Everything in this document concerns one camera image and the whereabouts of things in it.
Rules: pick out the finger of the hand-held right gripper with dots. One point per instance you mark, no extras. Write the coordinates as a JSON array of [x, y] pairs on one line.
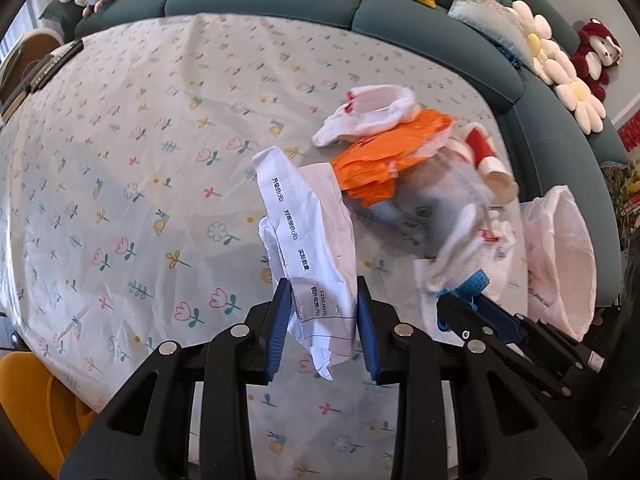
[[505, 322], [457, 312]]

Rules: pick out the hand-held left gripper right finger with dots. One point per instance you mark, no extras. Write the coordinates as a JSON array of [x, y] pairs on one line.
[[367, 332]]

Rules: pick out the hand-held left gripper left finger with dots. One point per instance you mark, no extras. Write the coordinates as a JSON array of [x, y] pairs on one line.
[[277, 332]]

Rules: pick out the white tissue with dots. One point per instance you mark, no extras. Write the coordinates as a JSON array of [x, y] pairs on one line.
[[465, 255]]

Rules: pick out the trash bin with white liner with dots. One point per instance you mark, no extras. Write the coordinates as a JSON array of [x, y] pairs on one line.
[[565, 255]]

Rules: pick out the white printed paper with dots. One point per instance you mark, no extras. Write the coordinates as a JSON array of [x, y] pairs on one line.
[[310, 240]]

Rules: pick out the clear plastic bag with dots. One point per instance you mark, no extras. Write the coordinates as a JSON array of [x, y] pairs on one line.
[[430, 195]]

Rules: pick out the red and white paper cup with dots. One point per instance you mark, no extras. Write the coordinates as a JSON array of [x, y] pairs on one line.
[[487, 157]]

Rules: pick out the orange plastic bag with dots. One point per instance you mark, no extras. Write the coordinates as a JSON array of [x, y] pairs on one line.
[[390, 152]]

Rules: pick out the white plastic bag red print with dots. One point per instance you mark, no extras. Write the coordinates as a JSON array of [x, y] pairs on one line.
[[365, 117]]

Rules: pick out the potted plant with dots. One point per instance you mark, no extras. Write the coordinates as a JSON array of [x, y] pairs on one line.
[[627, 195]]

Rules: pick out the floral tablecloth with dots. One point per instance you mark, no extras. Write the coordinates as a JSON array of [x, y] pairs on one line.
[[150, 160]]

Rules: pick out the red patterned decoration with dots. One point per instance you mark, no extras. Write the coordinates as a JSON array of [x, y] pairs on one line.
[[631, 132]]

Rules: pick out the white flower pillow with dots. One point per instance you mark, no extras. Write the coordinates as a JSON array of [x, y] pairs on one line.
[[542, 42], [582, 102]]

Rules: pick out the yellow chair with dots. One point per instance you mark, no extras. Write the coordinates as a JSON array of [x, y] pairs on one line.
[[35, 405]]

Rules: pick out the red teddy bear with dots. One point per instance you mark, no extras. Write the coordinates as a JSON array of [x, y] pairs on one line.
[[597, 50]]

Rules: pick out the light blue embroidered cushion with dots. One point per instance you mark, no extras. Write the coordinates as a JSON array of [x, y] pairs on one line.
[[487, 17]]

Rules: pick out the teal sofa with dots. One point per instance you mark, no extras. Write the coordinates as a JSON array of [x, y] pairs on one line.
[[310, 5]]

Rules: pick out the wooden chair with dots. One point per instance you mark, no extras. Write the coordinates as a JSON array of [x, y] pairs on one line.
[[42, 42]]

